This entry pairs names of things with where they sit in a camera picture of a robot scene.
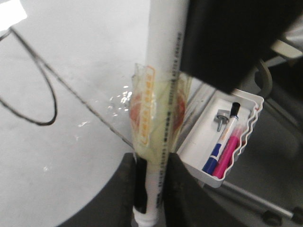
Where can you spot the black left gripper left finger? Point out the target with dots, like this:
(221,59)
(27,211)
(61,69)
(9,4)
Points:
(113,205)

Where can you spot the metal screw bracket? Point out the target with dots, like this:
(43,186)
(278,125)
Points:
(222,117)

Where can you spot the red round magnet taped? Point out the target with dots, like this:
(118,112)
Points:
(180,111)

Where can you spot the blue capped whiteboard marker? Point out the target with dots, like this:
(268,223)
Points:
(223,139)

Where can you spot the pink marker pen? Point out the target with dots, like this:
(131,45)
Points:
(226,156)

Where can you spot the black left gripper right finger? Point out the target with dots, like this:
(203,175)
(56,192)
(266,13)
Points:
(186,204)

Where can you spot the white black whiteboard marker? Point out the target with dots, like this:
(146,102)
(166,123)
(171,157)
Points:
(166,30)

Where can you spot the white plastic marker tray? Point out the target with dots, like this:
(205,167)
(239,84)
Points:
(219,135)

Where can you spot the drawn black number nine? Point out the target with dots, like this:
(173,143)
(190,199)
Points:
(33,75)

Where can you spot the white whiteboard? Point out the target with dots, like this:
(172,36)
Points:
(65,73)

